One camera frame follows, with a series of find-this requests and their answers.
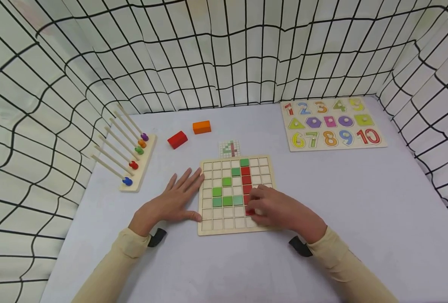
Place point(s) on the person's right hand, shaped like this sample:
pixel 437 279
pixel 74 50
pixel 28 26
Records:
pixel 288 214

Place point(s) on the person's left hand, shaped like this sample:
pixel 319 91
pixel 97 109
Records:
pixel 167 208

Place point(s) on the person's left thumb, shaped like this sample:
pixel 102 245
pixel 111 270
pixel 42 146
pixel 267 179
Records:
pixel 189 216

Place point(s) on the person's left little finger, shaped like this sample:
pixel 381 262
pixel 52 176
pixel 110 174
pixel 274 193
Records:
pixel 171 185

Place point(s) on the person's left index finger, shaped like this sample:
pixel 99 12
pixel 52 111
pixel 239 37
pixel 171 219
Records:
pixel 198 187

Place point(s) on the person's right thumb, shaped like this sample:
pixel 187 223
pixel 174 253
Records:
pixel 262 219

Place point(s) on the person's left middle finger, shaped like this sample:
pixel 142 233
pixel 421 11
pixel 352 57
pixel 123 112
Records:
pixel 192 180

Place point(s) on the person's left ring finger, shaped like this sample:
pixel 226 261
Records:
pixel 183 180

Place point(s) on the person's right fingers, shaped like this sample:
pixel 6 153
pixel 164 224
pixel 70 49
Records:
pixel 259 198

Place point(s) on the red square tile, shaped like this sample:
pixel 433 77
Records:
pixel 246 180
pixel 245 171
pixel 246 190
pixel 249 212
pixel 245 199

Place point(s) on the person's left forearm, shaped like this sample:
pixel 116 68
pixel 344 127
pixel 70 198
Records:
pixel 114 269

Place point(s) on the person's right forearm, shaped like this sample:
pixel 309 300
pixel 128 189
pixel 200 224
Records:
pixel 345 269

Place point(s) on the group of green tiles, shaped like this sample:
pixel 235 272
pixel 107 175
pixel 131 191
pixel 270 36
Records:
pixel 227 201

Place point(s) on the wooden grid board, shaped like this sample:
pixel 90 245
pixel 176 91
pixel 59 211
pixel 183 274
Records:
pixel 223 221

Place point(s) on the black wrist band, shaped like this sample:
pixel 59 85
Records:
pixel 300 246
pixel 156 237

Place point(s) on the wooden rod rack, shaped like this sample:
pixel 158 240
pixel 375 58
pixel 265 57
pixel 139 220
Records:
pixel 148 152

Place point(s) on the red wooden block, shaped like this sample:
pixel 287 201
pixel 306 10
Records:
pixel 177 139

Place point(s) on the red bead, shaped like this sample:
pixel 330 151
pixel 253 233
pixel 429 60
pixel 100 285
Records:
pixel 133 165

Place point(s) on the blue bead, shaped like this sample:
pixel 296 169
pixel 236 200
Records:
pixel 127 181

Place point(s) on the green bead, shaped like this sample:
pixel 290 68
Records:
pixel 139 150

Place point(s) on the small pattern card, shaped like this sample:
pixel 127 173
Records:
pixel 230 148

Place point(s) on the orange bead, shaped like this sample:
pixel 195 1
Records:
pixel 142 143

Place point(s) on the orange wooden block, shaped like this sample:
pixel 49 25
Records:
pixel 202 127

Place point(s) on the purple bead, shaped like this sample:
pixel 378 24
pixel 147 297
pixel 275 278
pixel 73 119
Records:
pixel 144 136

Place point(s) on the green triangle puzzle piece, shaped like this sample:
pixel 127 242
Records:
pixel 296 124

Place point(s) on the set of number puzzle pieces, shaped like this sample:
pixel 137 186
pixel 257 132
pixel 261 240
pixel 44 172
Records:
pixel 329 138

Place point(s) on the purple hexagon puzzle piece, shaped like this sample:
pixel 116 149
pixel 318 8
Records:
pixel 313 122

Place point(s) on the pink rectangle puzzle piece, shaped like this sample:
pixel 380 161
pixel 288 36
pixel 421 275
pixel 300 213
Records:
pixel 329 121

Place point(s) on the purple circle puzzle piece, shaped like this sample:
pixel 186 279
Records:
pixel 345 121

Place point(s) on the yellow-green square puzzle piece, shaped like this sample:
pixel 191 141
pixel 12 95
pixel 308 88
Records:
pixel 364 120

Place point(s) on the wooden number puzzle board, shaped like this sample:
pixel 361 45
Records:
pixel 378 123

